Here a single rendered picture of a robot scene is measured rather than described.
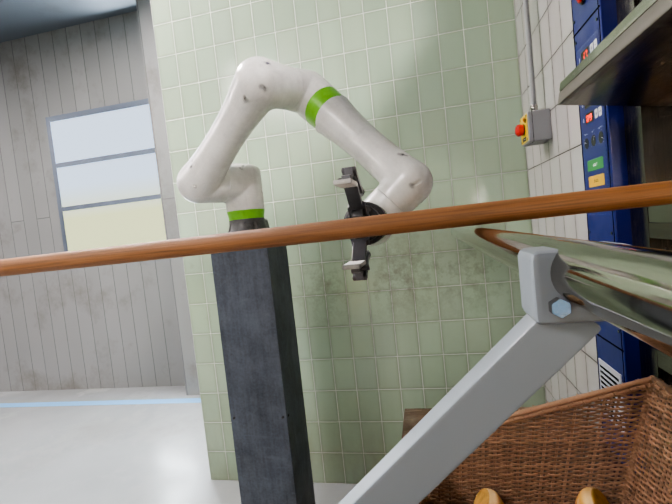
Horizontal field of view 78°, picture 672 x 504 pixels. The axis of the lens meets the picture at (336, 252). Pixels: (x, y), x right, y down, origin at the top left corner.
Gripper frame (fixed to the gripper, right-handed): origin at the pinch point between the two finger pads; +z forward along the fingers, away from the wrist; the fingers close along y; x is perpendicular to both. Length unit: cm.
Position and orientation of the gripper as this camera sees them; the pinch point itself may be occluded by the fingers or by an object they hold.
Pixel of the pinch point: (347, 224)
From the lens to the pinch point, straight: 66.9
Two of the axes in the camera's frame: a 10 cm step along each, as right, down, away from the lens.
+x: -9.7, 0.9, 2.0
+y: 1.1, 9.9, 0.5
